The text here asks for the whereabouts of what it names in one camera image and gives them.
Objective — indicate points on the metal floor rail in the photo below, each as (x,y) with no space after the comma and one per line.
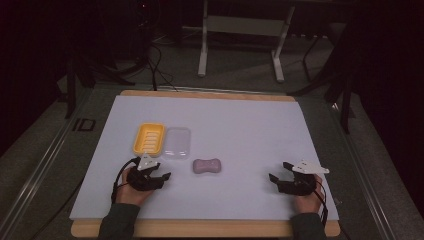
(368,186)
(31,181)

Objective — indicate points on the clear plastic lid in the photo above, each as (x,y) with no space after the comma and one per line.
(177,142)

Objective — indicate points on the person's right hand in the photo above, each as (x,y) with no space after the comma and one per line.
(308,203)

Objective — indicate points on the purple soap bar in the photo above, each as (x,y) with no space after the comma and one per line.
(206,166)

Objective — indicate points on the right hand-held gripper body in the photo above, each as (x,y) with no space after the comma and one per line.
(300,186)

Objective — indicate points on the yellow soap dish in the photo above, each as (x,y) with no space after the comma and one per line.
(148,137)

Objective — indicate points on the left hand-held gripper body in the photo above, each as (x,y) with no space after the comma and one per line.
(143,181)

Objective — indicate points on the black tripod stand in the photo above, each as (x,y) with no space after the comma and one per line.
(100,71)

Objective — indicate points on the black metal frame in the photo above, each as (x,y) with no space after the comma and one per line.
(345,90)

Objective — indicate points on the person's left hand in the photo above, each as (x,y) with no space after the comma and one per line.
(130,195)

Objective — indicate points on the white table mat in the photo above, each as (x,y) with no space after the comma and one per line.
(250,140)

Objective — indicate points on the white metal stand frame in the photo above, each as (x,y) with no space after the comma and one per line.
(245,25)

